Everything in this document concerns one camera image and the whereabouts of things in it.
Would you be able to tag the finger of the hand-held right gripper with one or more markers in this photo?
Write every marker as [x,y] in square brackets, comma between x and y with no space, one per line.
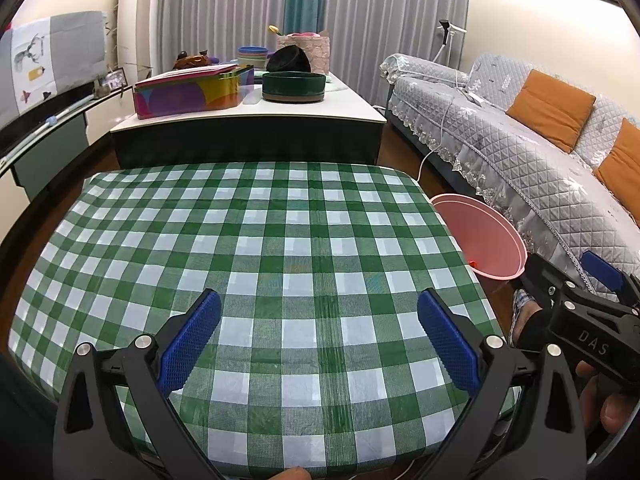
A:
[602,267]
[547,280]

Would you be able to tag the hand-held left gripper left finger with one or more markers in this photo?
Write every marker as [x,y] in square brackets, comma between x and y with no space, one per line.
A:
[192,340]

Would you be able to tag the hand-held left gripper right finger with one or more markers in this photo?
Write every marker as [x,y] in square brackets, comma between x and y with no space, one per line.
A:
[450,340]

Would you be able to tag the pink plastic bucket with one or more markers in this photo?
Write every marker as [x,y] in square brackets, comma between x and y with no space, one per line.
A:
[490,245]

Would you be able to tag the person's right hand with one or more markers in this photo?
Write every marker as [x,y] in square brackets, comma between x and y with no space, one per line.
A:
[615,410]

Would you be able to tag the person's left hand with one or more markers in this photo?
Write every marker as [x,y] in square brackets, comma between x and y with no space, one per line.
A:
[292,474]

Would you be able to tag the plaid slipper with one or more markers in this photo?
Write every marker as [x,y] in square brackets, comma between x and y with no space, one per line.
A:
[519,310]

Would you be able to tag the person's socked foot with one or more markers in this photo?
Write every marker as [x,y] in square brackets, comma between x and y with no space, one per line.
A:
[537,327]

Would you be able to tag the orange cushion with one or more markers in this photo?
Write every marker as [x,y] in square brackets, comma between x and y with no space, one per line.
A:
[550,107]
[622,165]

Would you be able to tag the grey quilted sofa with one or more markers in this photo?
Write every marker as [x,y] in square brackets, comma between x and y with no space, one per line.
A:
[525,160]

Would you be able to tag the green checked tablecloth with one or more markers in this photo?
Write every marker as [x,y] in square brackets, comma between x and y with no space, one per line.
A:
[300,260]

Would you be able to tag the white power adapter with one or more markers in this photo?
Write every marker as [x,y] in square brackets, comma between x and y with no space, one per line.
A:
[477,99]

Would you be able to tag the dark television cabinet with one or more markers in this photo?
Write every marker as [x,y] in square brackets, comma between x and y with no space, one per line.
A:
[50,155]

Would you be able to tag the colourful tin box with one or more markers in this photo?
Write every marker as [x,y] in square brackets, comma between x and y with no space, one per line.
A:
[185,97]

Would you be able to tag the clear plastic box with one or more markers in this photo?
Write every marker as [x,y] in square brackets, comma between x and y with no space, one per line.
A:
[251,98]

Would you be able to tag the white top coffee table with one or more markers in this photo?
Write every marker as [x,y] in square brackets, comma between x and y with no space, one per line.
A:
[300,115]

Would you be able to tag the white floor stand lamp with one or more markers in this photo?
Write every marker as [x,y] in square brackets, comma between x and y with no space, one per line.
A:
[444,24]

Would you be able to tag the brown ceramic figurine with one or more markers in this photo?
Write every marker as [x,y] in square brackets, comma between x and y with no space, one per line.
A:
[187,61]

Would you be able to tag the blue-lid container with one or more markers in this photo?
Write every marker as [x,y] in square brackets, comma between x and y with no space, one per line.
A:
[252,55]

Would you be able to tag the black hat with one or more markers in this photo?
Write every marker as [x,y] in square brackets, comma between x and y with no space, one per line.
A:
[287,57]

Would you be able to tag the grey sheer curtain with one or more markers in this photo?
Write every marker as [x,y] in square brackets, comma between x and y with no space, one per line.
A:
[220,10]
[395,20]

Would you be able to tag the pink gift bag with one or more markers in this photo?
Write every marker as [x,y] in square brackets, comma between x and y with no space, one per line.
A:
[317,55]

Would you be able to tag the grey printed television cover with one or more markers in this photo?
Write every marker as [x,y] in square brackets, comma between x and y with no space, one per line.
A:
[65,55]

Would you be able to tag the yellow knobbed stick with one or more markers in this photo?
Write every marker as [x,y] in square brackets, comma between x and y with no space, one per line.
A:
[274,30]

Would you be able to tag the white tower air conditioner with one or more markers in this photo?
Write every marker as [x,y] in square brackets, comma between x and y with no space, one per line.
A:
[137,20]

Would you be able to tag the small photo frame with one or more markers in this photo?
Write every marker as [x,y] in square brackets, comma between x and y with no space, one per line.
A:
[112,80]

